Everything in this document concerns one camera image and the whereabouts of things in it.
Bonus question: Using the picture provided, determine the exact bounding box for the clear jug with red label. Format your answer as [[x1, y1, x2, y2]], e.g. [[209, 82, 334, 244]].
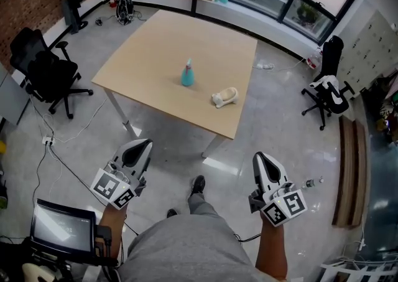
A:
[[306, 47, 323, 69]]

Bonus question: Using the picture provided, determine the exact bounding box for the white wire rack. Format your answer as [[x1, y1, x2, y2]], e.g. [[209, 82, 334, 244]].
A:
[[320, 254, 398, 282]]

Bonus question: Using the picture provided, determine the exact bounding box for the black high-back office chair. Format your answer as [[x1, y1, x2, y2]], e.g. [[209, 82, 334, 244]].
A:
[[9, 27, 94, 120]]

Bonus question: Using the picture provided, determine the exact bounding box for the cluttered storage shelf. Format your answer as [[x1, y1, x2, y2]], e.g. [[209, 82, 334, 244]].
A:
[[360, 68, 398, 151]]

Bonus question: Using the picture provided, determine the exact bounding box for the white table leg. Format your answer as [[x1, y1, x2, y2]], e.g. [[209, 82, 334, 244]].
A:
[[104, 89, 137, 138], [201, 136, 224, 159]]

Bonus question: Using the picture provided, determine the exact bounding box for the white cloth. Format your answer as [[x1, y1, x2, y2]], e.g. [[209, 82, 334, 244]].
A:
[[309, 75, 340, 90]]

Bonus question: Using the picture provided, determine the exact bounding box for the person's right black shoe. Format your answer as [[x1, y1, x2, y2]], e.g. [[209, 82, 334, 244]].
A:
[[189, 174, 206, 196]]

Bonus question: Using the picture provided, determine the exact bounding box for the black floor cable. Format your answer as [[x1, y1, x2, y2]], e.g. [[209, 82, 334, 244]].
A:
[[32, 143, 141, 235]]

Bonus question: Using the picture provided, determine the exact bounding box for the stack of wooden planks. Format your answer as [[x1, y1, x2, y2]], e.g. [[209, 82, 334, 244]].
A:
[[331, 115, 368, 228]]

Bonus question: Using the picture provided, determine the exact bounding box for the white locker cabinet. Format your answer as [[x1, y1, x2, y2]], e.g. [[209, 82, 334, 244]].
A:
[[337, 9, 398, 95]]

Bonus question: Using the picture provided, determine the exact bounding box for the grey cabinet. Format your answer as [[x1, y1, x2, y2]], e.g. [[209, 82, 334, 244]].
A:
[[0, 62, 30, 126]]

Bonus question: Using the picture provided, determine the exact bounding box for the black looped cable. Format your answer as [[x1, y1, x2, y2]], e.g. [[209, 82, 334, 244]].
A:
[[233, 233, 262, 243]]

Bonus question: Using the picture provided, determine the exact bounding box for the black equipment bag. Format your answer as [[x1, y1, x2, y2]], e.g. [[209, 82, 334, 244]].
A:
[[115, 0, 135, 26]]

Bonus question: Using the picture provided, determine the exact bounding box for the person's right forearm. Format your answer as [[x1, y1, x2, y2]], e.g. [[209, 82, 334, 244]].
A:
[[255, 215, 289, 280]]

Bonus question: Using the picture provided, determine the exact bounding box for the black camera rig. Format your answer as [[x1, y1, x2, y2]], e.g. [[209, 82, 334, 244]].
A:
[[0, 226, 121, 282]]

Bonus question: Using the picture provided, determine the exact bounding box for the black monitor screen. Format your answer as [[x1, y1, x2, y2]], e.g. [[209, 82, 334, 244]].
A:
[[30, 199, 97, 255]]

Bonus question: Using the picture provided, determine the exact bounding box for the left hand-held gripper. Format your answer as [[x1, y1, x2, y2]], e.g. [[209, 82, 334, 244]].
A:
[[90, 139, 154, 212]]

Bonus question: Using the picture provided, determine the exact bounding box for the person's right grey trouser leg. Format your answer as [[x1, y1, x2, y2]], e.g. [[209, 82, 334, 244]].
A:
[[187, 192, 218, 217]]

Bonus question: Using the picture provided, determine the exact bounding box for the person's grey shirt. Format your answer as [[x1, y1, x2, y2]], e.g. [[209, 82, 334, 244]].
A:
[[118, 214, 280, 282]]

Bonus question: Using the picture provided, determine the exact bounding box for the person's left forearm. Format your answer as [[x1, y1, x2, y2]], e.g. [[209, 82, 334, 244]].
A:
[[98, 203, 130, 263]]

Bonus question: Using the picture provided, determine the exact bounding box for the white cable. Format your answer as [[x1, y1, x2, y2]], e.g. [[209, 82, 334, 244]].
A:
[[29, 95, 108, 144], [273, 58, 307, 73]]

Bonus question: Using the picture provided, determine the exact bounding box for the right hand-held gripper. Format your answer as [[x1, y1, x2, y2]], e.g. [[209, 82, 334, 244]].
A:
[[248, 151, 308, 228]]

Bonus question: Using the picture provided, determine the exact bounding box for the teal spray bottle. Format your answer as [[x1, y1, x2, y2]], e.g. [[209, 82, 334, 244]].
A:
[[181, 65, 196, 87]]

